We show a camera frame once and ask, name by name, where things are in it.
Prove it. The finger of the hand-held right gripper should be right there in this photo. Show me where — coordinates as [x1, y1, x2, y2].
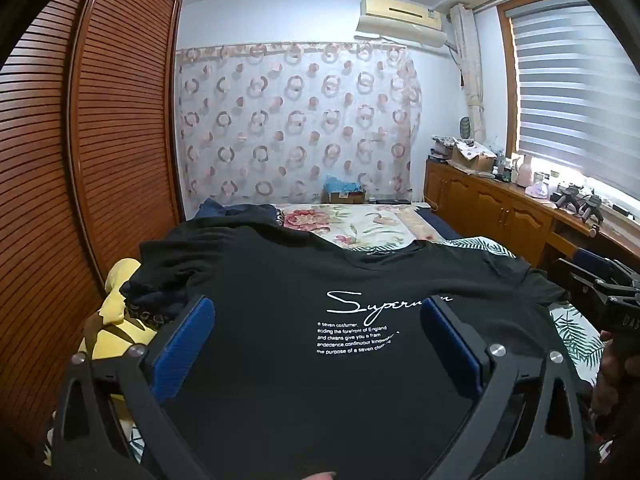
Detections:
[574, 247, 640, 286]
[554, 258, 610, 307]

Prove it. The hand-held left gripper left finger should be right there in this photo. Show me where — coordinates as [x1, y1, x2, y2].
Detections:
[50, 295, 216, 480]

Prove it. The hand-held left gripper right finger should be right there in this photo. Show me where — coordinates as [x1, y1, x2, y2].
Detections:
[419, 302, 588, 480]

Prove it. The black printed t-shirt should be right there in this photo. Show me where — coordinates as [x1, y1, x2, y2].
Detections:
[127, 225, 568, 480]

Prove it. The stack of folded clothes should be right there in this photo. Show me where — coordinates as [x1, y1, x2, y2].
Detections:
[120, 280, 198, 328]

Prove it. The person's right hand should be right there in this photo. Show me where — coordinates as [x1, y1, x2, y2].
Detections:
[592, 327, 640, 421]

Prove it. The palm leaf printed sheet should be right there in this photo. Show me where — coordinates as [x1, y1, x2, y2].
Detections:
[440, 237, 608, 376]

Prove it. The yellow plush toy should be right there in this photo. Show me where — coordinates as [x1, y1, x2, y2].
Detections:
[77, 258, 161, 401]

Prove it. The wooden sideboard cabinet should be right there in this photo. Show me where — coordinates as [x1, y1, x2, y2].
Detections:
[424, 159, 640, 281]

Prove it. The navy blue blanket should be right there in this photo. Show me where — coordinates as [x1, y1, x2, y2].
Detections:
[417, 208, 463, 243]

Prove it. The dark navy cloth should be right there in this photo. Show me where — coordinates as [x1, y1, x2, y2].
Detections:
[195, 199, 281, 226]

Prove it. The floral blanket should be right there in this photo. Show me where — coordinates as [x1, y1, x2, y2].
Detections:
[277, 203, 436, 251]

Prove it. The open cardboard box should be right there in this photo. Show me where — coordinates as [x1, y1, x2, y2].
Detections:
[450, 141, 498, 172]

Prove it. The striped zebra window blind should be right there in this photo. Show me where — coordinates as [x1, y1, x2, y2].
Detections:
[510, 0, 640, 201]

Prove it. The blue crumpled cloth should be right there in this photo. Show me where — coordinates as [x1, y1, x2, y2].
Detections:
[324, 174, 366, 193]

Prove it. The tied beige window curtain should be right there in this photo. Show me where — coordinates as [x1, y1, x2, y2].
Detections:
[448, 2, 488, 143]

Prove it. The brown louvered wardrobe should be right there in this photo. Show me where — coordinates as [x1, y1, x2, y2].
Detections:
[0, 0, 183, 461]

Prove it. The circle patterned sheer curtain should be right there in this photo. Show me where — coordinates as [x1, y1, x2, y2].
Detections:
[175, 40, 423, 206]

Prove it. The wooden window frame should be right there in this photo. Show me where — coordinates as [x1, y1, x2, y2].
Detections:
[496, 0, 640, 158]

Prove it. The beige wall air conditioner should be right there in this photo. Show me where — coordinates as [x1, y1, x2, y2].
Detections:
[355, 0, 449, 48]

